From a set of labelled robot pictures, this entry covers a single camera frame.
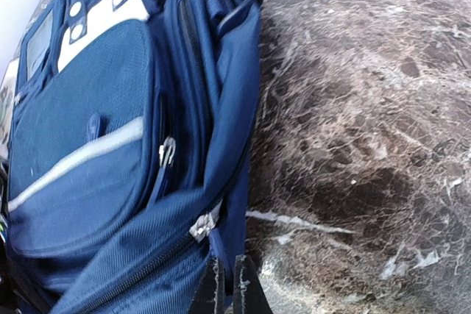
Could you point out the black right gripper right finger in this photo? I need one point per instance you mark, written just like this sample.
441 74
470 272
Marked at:
248 295

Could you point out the floral square plate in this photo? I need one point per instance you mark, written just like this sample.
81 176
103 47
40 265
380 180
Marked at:
7 97

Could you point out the navy blue student backpack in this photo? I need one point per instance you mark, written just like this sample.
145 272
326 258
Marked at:
128 161

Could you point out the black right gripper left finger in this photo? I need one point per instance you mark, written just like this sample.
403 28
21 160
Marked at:
210 294

